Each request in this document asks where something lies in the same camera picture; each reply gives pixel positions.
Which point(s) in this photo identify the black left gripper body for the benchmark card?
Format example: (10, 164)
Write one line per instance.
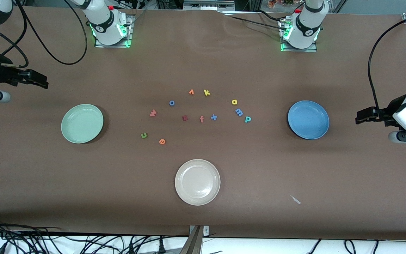
(389, 110)

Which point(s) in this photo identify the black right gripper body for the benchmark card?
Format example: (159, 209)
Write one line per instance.
(2, 73)

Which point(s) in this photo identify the pink foam letter w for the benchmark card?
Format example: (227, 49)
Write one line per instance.
(153, 113)

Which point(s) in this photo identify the blue foam letter m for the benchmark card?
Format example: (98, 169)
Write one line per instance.
(239, 112)

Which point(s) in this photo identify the blue plate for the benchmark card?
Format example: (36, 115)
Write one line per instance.
(308, 120)

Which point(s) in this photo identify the green plate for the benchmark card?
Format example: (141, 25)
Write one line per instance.
(82, 123)

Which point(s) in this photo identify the white paper scrap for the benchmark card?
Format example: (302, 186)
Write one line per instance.
(295, 200)

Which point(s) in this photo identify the brown paper table cover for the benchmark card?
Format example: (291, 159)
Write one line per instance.
(259, 169)

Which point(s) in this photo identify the orange flower decoration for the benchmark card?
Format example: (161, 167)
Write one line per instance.
(280, 2)

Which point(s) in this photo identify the beige plate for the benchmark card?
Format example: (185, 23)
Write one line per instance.
(197, 182)

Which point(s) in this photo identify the grey metal box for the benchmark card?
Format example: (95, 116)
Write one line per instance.
(208, 4)

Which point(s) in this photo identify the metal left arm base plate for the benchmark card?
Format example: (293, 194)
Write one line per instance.
(308, 50)

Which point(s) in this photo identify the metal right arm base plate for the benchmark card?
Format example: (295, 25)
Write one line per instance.
(130, 28)

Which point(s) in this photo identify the metal edge bracket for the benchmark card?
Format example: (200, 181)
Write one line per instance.
(205, 231)

